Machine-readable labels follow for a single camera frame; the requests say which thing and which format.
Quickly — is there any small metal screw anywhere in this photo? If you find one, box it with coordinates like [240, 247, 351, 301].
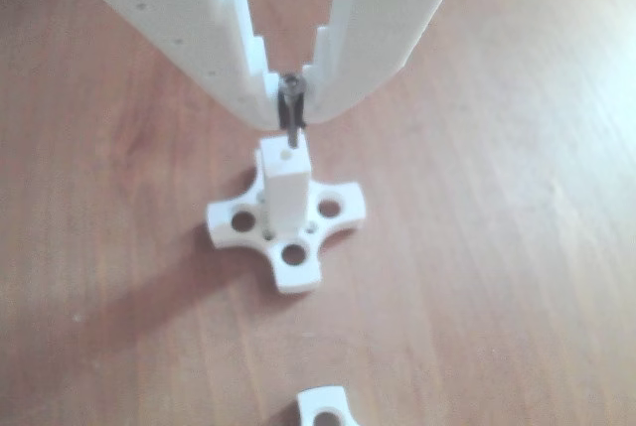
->
[279, 72, 307, 149]

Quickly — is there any white cross-base post stand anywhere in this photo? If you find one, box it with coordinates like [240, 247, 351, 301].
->
[296, 383, 355, 426]
[206, 135, 369, 296]

